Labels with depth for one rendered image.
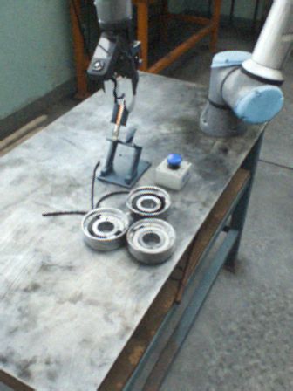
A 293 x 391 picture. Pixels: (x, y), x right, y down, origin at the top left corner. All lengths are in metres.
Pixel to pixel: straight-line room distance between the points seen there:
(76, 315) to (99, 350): 0.09
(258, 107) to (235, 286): 0.99
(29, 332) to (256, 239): 1.53
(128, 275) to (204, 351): 0.90
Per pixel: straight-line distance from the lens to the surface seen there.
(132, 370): 1.06
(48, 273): 0.91
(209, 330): 1.79
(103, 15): 0.97
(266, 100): 1.15
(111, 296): 0.85
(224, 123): 1.31
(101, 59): 0.95
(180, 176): 1.07
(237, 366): 1.73
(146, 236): 0.93
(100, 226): 0.96
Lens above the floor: 1.47
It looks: 38 degrees down
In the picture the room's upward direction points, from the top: 1 degrees clockwise
